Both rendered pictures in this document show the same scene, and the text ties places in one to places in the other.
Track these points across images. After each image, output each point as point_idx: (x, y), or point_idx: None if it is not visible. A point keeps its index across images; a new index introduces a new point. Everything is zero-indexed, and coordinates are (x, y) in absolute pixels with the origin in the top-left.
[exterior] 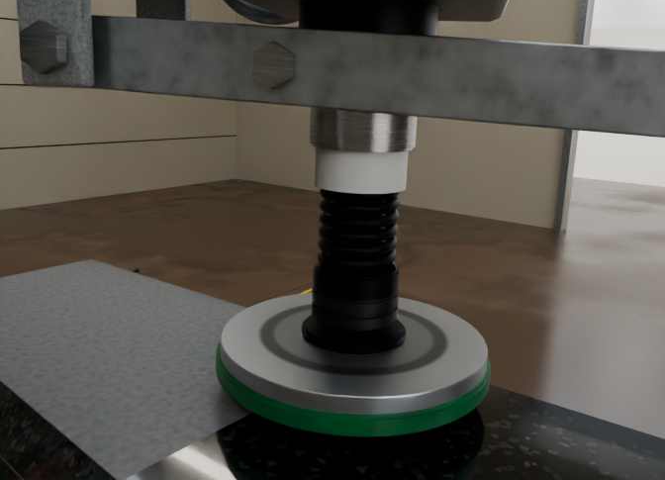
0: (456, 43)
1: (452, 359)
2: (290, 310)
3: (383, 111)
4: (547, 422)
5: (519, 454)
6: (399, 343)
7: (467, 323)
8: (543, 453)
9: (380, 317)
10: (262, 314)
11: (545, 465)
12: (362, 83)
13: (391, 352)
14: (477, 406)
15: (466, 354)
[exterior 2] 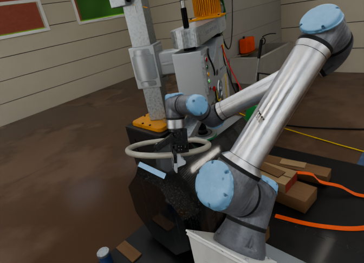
0: None
1: (197, 137)
2: (208, 129)
3: None
4: (197, 147)
5: (192, 145)
6: (200, 134)
7: (206, 138)
8: (192, 146)
9: (199, 131)
10: (207, 128)
11: (190, 146)
12: None
13: (198, 134)
14: (200, 143)
15: (198, 138)
